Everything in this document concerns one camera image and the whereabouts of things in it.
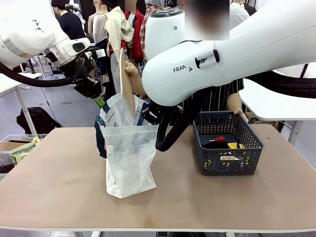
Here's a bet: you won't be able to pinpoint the cardboard box with green print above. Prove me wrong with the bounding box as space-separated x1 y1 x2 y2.
9 136 41 165

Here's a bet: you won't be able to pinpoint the brown paper envelope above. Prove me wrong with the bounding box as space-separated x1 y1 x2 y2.
118 48 136 116

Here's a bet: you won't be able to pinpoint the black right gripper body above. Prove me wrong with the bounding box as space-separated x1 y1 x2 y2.
153 100 173 118

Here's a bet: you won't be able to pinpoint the mannequin in red jacket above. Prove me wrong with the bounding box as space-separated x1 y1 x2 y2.
124 9 146 98

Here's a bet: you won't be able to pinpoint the person in dark T-shirt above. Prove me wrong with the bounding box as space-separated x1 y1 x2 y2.
51 0 86 41

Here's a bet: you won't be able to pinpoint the white side table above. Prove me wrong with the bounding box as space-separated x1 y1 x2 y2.
0 72 43 135
238 63 316 144

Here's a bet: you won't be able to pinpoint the person in white shirt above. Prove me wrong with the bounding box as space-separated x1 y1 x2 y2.
231 1 250 24

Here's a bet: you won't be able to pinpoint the black left arm cable sleeve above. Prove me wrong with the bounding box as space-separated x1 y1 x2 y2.
0 61 77 89

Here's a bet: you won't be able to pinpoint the clear plastic storage bin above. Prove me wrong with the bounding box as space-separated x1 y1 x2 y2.
0 134 49 158

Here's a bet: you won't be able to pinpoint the dark grey plastic basket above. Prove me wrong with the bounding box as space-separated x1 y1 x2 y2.
192 111 265 176

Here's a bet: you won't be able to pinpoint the black backpack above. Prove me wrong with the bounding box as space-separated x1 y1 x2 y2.
16 107 63 135

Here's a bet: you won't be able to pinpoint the person's left forearm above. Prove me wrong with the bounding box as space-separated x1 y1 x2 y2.
226 90 244 112

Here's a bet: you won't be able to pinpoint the mannequin in white tank top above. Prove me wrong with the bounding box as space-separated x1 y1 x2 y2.
88 0 111 86

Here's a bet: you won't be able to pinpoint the black arm cable sleeve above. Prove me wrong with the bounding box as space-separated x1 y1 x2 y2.
0 61 77 89
155 70 316 152

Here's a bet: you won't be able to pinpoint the person's right hand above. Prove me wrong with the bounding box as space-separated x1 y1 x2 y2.
124 61 140 80

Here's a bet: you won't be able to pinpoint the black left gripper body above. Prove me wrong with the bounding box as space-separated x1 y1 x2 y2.
58 53 102 99

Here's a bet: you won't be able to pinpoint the black right arm cable sleeve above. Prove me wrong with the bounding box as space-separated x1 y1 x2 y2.
155 70 316 152

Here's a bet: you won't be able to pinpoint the clear printed shopping bag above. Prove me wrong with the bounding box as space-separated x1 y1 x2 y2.
94 94 159 199

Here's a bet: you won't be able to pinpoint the person's right forearm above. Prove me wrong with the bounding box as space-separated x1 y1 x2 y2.
129 73 149 98

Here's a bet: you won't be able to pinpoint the person's left hand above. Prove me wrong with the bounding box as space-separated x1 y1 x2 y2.
233 108 249 123

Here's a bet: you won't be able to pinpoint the black flat case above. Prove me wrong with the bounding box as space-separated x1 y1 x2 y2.
199 134 239 150

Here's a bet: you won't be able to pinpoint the person in striped shirt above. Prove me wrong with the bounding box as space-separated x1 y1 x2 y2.
177 0 245 117

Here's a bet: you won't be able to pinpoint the mannequin in cream jacket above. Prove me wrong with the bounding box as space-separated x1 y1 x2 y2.
103 6 135 99

